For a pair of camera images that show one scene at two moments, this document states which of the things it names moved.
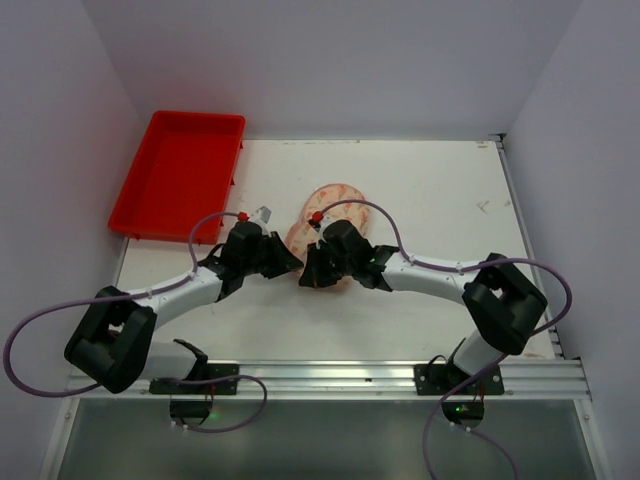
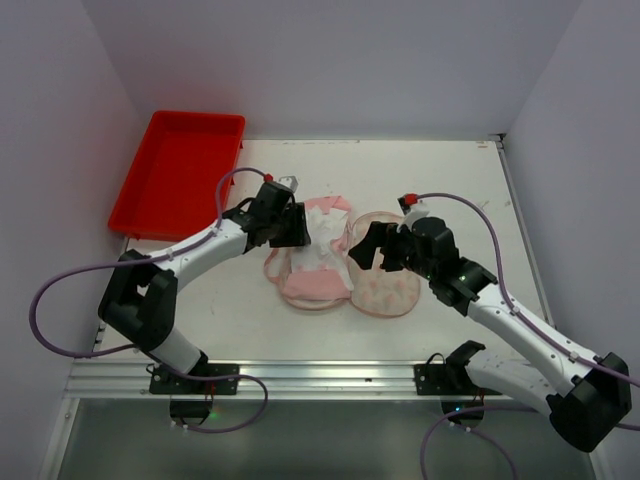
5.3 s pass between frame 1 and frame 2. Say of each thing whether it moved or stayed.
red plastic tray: stayed
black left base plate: stayed
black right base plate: stayed
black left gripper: moved
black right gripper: moved
